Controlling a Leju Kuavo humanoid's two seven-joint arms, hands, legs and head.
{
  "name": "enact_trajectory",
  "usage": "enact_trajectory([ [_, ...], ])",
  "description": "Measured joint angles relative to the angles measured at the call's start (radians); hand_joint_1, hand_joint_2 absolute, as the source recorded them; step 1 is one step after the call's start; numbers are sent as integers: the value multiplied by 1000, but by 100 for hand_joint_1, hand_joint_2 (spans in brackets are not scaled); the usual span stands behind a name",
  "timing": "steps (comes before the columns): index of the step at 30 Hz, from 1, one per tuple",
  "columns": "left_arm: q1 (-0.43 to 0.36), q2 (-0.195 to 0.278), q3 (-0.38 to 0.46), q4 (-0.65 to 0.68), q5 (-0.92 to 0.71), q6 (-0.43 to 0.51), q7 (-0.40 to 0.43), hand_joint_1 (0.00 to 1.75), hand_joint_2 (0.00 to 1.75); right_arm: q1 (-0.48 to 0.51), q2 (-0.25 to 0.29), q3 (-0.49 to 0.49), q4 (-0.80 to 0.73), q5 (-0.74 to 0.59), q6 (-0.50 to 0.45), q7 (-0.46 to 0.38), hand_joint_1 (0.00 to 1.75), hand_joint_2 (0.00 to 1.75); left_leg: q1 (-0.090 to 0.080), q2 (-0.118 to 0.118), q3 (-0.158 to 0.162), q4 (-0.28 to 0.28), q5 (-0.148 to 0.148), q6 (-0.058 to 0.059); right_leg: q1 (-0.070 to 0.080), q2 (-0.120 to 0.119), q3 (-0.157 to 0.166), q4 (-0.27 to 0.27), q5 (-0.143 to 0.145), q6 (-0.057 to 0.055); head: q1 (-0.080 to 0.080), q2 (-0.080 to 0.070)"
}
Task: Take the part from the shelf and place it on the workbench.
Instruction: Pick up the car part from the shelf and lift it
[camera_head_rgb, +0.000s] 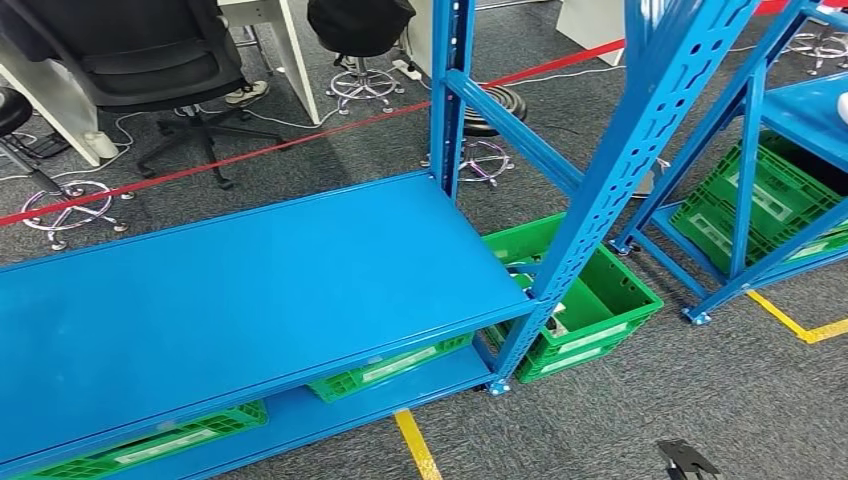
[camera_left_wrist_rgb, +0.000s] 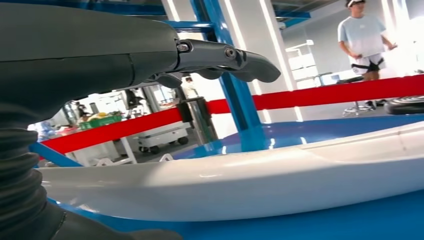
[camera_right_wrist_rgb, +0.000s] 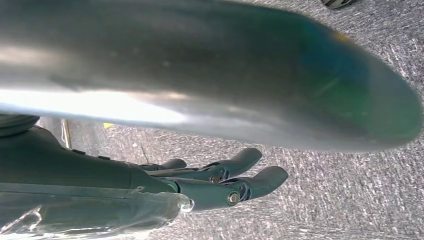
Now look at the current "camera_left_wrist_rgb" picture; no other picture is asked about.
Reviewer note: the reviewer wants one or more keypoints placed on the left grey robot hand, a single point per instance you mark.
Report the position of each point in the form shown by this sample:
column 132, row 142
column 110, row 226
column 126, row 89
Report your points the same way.
column 82, row 49

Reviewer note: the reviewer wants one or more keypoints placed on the green plastic crate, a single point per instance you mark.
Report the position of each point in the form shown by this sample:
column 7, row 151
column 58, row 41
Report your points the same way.
column 99, row 122

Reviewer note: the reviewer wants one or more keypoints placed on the red barrier belt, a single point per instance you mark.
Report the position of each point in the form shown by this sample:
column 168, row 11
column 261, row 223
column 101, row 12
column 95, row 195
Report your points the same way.
column 116, row 130
column 331, row 94

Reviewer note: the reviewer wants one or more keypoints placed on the white table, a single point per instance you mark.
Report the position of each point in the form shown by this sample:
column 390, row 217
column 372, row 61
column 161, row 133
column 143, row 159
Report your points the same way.
column 128, row 150

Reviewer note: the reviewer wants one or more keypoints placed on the white wheeled cart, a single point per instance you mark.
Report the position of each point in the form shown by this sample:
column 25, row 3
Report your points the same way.
column 162, row 137

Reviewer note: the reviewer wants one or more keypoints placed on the person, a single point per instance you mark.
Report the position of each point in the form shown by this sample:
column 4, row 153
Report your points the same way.
column 361, row 36

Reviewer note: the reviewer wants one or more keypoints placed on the chrome footed stool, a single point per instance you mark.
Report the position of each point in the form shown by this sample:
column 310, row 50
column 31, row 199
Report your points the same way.
column 356, row 109

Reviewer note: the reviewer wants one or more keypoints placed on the black round stool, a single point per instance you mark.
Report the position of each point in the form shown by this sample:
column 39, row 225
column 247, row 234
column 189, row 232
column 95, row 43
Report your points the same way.
column 407, row 105

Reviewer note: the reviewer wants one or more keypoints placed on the chrome stanchion post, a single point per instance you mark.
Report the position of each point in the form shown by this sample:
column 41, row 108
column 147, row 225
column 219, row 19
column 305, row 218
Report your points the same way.
column 202, row 126

